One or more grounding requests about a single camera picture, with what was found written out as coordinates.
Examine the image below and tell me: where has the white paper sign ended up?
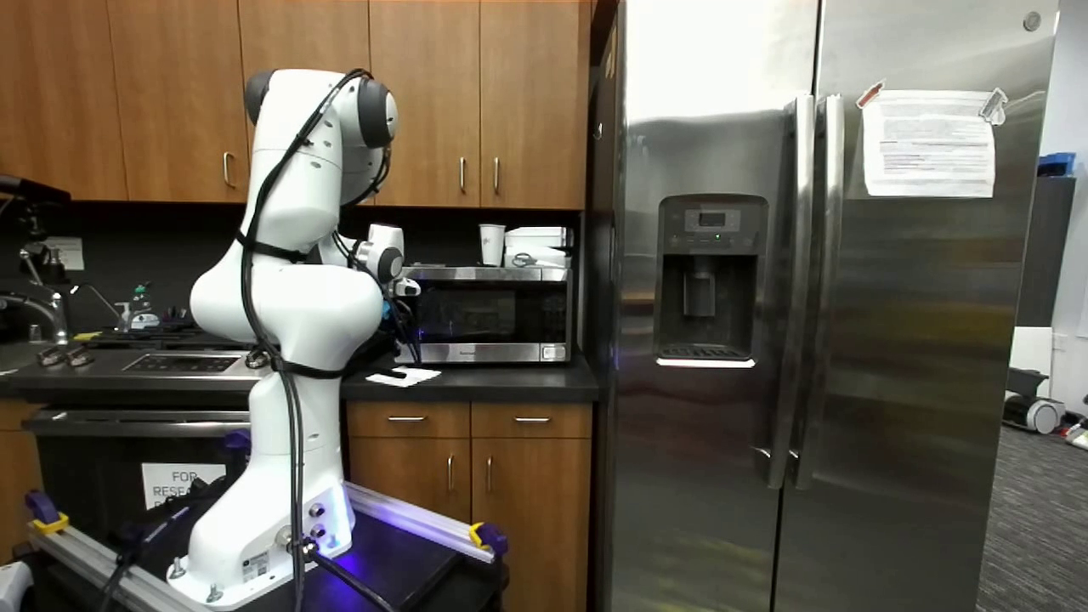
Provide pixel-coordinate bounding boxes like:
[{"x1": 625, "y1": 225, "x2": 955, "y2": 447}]
[{"x1": 141, "y1": 462, "x2": 227, "y2": 511}]

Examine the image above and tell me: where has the black cabinet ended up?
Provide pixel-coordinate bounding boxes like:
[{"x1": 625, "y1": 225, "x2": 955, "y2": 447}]
[{"x1": 1017, "y1": 174, "x2": 1078, "y2": 330}]

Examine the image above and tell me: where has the stack of white containers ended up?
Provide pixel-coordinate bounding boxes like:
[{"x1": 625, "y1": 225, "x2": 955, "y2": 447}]
[{"x1": 504, "y1": 226, "x2": 570, "y2": 269}]

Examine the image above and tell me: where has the oven door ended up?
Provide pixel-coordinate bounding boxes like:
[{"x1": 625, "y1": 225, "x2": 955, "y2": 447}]
[{"x1": 24, "y1": 410, "x2": 253, "y2": 545}]

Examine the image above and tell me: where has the chrome tap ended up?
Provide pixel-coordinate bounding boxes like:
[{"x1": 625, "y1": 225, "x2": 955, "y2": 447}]
[{"x1": 0, "y1": 289, "x2": 71, "y2": 346}]

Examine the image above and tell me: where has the white paper note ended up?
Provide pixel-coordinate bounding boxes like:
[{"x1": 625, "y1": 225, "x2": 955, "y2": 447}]
[{"x1": 861, "y1": 89, "x2": 998, "y2": 200}]

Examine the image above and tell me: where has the stainless steel microwave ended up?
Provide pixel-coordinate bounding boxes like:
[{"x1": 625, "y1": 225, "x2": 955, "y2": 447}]
[{"x1": 398, "y1": 265, "x2": 573, "y2": 366}]

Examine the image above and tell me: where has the stainless steel refrigerator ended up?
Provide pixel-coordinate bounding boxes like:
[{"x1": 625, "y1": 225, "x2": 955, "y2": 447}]
[{"x1": 589, "y1": 0, "x2": 1061, "y2": 612}]

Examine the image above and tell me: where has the wooden wall cabinet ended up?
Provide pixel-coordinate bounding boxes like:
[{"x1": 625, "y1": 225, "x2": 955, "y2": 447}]
[{"x1": 0, "y1": 0, "x2": 593, "y2": 212}]

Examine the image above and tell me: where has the wall cabinet door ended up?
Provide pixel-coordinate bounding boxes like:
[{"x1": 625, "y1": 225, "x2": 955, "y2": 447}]
[
  {"x1": 479, "y1": 0, "x2": 592, "y2": 212},
  {"x1": 0, "y1": 0, "x2": 128, "y2": 202},
  {"x1": 237, "y1": 0, "x2": 372, "y2": 207},
  {"x1": 368, "y1": 0, "x2": 483, "y2": 209},
  {"x1": 106, "y1": 0, "x2": 250, "y2": 205}
]

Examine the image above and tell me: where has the refrigerator door with note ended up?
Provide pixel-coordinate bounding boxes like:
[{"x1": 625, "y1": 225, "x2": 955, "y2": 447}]
[{"x1": 775, "y1": 0, "x2": 1061, "y2": 612}]

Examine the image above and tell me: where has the wooden drawer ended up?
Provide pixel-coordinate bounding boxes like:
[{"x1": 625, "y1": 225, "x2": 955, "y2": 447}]
[
  {"x1": 346, "y1": 400, "x2": 472, "y2": 440},
  {"x1": 471, "y1": 401, "x2": 594, "y2": 440}
]

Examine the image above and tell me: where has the oven door handle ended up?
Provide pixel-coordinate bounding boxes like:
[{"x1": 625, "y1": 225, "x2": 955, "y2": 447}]
[{"x1": 24, "y1": 410, "x2": 252, "y2": 438}]

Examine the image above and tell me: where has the camera on mount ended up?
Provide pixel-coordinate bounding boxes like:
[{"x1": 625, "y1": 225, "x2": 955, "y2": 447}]
[{"x1": 0, "y1": 173, "x2": 74, "y2": 288}]

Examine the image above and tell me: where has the black cable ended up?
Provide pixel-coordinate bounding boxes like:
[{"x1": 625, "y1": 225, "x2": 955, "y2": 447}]
[{"x1": 304, "y1": 544, "x2": 399, "y2": 612}]

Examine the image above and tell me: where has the water dispenser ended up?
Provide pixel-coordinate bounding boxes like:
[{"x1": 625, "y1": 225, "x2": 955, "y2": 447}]
[{"x1": 653, "y1": 194, "x2": 771, "y2": 369}]

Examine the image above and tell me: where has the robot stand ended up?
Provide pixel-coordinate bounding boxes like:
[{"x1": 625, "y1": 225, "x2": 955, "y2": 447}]
[{"x1": 0, "y1": 480, "x2": 511, "y2": 612}]

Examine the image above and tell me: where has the white paper towel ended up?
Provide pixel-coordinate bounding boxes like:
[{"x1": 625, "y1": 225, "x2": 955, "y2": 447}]
[{"x1": 365, "y1": 366, "x2": 443, "y2": 389}]

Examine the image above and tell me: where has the base cabinet door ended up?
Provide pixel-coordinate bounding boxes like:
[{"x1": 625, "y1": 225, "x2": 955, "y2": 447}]
[
  {"x1": 471, "y1": 437, "x2": 593, "y2": 612},
  {"x1": 348, "y1": 437, "x2": 473, "y2": 523}
]

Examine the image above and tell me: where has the refrigerator door handle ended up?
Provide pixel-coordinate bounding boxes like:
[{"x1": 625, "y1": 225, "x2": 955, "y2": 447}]
[
  {"x1": 797, "y1": 94, "x2": 846, "y2": 491},
  {"x1": 768, "y1": 94, "x2": 816, "y2": 490}
]

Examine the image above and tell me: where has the white wheeled machine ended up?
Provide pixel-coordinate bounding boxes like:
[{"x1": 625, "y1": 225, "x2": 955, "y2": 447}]
[{"x1": 1003, "y1": 367, "x2": 1067, "y2": 435}]

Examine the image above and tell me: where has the stove with oven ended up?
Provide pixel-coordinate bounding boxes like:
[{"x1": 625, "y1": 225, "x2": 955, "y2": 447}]
[{"x1": 0, "y1": 327, "x2": 277, "y2": 545}]

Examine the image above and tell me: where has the microwave door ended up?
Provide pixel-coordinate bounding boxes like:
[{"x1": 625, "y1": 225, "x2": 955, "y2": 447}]
[{"x1": 408, "y1": 280, "x2": 545, "y2": 348}]

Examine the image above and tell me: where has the refrigerator door with dispenser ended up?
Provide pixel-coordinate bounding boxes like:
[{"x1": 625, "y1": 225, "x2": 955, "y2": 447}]
[{"x1": 610, "y1": 0, "x2": 819, "y2": 612}]

